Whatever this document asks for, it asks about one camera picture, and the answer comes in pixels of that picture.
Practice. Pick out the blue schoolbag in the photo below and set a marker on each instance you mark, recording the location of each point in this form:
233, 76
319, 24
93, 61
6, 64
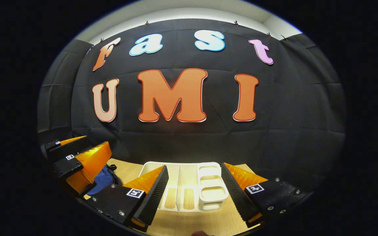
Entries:
102, 182

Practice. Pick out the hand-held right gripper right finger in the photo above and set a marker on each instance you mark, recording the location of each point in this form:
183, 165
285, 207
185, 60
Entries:
233, 195

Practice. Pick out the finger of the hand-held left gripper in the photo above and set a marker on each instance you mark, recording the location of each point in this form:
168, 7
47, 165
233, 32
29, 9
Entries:
67, 147
67, 167

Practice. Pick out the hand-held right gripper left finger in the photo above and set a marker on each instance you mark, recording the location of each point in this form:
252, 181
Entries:
154, 196

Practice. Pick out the white plastic bookshelf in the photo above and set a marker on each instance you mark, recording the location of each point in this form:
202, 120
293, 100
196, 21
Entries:
212, 183

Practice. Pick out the black backdrop cloth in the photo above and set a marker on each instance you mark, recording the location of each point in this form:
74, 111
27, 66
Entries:
290, 108

